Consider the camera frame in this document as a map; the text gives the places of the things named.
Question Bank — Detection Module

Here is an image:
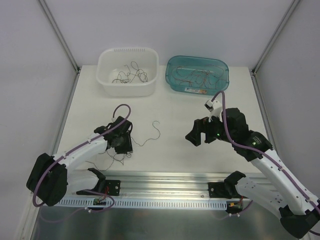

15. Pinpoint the aluminium mounting rail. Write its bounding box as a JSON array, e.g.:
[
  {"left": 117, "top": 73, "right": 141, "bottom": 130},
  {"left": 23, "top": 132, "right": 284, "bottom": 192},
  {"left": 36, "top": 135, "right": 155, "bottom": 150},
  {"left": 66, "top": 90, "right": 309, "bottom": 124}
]
[{"left": 64, "top": 169, "right": 273, "bottom": 202}]

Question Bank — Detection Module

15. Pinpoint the brown wire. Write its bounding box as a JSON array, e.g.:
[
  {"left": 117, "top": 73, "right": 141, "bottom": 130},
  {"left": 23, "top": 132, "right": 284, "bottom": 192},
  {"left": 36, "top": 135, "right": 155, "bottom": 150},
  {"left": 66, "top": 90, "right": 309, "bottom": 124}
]
[{"left": 168, "top": 63, "right": 230, "bottom": 91}]

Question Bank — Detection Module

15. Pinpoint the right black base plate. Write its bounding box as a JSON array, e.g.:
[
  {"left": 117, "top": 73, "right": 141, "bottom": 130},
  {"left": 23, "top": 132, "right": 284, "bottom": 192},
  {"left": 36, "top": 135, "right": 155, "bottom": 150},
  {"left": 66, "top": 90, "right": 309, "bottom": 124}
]
[{"left": 207, "top": 182, "right": 249, "bottom": 200}]

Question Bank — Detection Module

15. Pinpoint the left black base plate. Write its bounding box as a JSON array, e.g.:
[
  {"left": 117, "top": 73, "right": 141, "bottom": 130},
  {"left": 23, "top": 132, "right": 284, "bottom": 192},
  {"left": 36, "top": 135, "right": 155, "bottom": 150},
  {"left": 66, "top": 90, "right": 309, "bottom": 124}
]
[{"left": 75, "top": 179, "right": 121, "bottom": 196}]

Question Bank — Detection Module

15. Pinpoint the right aluminium frame post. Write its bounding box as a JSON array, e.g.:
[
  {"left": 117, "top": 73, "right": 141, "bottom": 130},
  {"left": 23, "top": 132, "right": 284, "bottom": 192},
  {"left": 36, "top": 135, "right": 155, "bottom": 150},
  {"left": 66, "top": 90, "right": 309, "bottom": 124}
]
[{"left": 251, "top": 0, "right": 302, "bottom": 75}]

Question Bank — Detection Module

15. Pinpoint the aluminium frame post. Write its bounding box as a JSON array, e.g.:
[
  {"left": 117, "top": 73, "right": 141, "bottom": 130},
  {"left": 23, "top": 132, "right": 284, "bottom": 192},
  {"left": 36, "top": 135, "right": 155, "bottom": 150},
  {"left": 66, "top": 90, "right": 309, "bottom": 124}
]
[
  {"left": 251, "top": 0, "right": 302, "bottom": 75},
  {"left": 37, "top": 0, "right": 81, "bottom": 73}
]

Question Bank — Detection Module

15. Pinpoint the white plastic tub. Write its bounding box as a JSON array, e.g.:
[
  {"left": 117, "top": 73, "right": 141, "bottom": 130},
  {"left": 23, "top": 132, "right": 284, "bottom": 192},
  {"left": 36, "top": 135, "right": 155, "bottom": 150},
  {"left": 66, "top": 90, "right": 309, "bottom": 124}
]
[{"left": 95, "top": 47, "right": 160, "bottom": 98}]

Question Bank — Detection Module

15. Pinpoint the label sticker on bin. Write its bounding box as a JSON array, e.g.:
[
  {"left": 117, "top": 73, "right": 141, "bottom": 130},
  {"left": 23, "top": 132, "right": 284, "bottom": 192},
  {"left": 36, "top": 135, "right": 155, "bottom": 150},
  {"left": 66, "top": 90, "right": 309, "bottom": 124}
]
[{"left": 184, "top": 87, "right": 207, "bottom": 95}]

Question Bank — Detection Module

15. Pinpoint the teal transparent plastic bin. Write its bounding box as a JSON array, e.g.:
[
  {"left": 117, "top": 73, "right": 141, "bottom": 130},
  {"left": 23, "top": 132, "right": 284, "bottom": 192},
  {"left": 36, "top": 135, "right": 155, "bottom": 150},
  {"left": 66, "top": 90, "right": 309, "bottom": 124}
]
[{"left": 165, "top": 55, "right": 230, "bottom": 96}]

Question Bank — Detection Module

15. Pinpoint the black wire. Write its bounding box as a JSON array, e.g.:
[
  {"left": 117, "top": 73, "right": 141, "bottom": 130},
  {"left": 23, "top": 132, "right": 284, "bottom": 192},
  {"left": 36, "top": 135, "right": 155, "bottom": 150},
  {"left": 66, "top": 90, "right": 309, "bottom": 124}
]
[
  {"left": 86, "top": 120, "right": 161, "bottom": 172},
  {"left": 111, "top": 61, "right": 149, "bottom": 85}
]

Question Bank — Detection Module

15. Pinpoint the left aluminium frame post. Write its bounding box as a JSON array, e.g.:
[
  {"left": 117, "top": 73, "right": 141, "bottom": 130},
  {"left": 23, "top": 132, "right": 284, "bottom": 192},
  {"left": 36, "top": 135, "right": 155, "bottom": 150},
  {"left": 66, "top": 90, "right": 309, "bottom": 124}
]
[{"left": 37, "top": 0, "right": 81, "bottom": 73}]

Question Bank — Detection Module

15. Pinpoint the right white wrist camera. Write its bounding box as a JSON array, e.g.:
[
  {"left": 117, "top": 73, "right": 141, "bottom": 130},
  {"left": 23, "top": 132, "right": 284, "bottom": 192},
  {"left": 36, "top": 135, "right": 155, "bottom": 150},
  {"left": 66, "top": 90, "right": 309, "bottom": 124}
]
[{"left": 204, "top": 99, "right": 223, "bottom": 123}]

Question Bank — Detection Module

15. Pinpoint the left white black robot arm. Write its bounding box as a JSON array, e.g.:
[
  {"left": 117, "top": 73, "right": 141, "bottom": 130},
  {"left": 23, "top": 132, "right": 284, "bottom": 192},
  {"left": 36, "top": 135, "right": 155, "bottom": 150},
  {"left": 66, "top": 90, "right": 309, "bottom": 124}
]
[{"left": 26, "top": 116, "right": 133, "bottom": 207}]

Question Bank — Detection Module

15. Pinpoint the white slotted cable duct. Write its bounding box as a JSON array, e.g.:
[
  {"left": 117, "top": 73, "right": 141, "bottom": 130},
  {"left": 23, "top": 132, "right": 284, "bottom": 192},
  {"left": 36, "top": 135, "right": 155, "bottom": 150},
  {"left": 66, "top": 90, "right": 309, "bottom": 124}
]
[{"left": 56, "top": 197, "right": 227, "bottom": 211}]

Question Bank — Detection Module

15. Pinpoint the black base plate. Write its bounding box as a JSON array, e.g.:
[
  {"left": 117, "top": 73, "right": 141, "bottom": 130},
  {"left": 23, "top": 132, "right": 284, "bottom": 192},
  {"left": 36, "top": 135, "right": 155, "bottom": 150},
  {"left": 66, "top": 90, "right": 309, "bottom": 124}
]
[
  {"left": 207, "top": 182, "right": 249, "bottom": 200},
  {"left": 75, "top": 179, "right": 121, "bottom": 196}
]

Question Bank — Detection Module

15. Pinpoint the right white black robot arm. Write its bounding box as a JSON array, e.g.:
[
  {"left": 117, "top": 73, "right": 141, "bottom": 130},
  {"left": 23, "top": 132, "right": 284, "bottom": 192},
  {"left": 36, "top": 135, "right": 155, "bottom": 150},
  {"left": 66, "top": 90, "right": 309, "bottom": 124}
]
[{"left": 185, "top": 108, "right": 320, "bottom": 239}]

